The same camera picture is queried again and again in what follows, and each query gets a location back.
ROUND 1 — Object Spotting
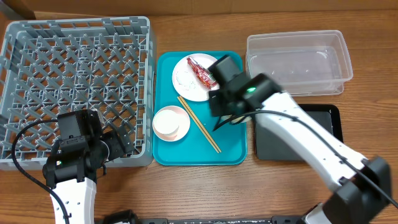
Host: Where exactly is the wooden chopstick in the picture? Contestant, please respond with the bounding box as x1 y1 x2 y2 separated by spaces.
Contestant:
177 96 221 153
177 96 220 154

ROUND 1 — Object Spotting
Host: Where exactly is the white paper cup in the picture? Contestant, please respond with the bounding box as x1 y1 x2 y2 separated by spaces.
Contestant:
153 110 179 137

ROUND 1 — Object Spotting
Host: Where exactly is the pink bowl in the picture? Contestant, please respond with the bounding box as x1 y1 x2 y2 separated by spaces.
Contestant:
152 106 190 142

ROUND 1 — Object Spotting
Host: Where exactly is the grey-green bowl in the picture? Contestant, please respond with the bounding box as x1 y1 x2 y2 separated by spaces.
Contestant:
221 115 250 124

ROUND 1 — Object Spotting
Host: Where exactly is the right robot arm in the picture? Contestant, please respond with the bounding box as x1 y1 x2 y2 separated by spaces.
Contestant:
209 72 397 223

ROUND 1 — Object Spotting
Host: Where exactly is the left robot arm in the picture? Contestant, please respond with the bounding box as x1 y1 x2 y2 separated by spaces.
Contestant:
43 127 134 223

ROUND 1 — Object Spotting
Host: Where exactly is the black waste tray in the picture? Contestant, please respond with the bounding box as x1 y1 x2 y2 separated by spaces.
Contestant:
255 104 343 161

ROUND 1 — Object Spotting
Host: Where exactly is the grey plastic dishwasher rack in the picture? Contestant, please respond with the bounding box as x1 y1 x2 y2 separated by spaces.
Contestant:
1 16 156 170

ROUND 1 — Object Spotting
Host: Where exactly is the red snack wrapper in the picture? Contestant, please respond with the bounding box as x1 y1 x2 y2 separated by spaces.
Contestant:
187 56 217 90

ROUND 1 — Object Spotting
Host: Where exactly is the white round plate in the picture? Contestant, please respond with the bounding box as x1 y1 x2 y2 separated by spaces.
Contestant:
172 54 217 102

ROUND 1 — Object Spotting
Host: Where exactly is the teal plastic serving tray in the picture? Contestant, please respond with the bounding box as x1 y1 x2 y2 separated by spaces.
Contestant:
153 51 248 166

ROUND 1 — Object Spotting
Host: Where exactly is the clear plastic bin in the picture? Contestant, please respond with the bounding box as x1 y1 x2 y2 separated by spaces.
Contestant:
246 30 353 96

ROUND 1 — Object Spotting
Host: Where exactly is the cardboard backdrop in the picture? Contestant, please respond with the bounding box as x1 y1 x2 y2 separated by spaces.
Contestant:
3 0 397 19

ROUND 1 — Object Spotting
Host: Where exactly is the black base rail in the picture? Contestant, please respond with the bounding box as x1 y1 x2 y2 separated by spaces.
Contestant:
95 210 304 224

